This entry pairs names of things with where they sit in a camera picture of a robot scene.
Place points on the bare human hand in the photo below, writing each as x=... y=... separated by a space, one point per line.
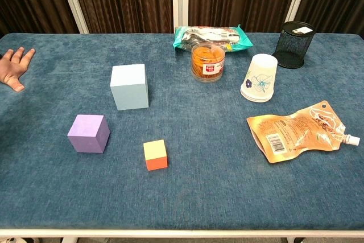
x=12 y=66

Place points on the purple foam cube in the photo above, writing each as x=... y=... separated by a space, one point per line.
x=85 y=135

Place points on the small orange yellow cube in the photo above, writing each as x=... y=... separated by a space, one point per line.
x=155 y=154

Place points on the white paper cups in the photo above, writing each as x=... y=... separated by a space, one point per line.
x=260 y=78

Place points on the light blue foam block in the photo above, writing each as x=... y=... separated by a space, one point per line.
x=129 y=89

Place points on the clear jar of rubber bands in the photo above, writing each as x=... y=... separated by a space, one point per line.
x=207 y=66

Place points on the teal snack pack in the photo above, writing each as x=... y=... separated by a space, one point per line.
x=210 y=36

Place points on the blue tablecloth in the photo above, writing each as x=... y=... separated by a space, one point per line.
x=199 y=191

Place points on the black mesh pen holder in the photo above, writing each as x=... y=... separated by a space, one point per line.
x=293 y=46

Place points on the orange spout pouch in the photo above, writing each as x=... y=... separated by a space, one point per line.
x=295 y=135

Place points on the white card in pen holder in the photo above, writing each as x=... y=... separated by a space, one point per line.
x=302 y=30

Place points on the white table frame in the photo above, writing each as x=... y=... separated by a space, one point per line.
x=182 y=233

